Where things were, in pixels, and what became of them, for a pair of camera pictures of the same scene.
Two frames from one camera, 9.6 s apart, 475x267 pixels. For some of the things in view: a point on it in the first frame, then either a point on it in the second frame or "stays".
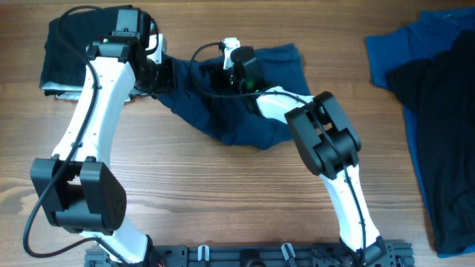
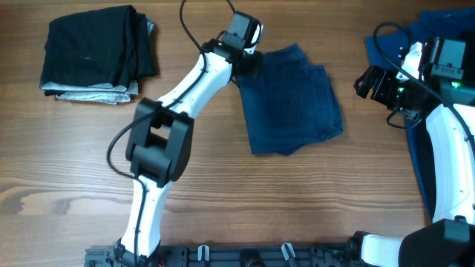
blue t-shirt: (430, 33) stays
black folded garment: (61, 64) stays
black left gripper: (169, 82) to (257, 59)
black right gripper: (216, 72) to (386, 77)
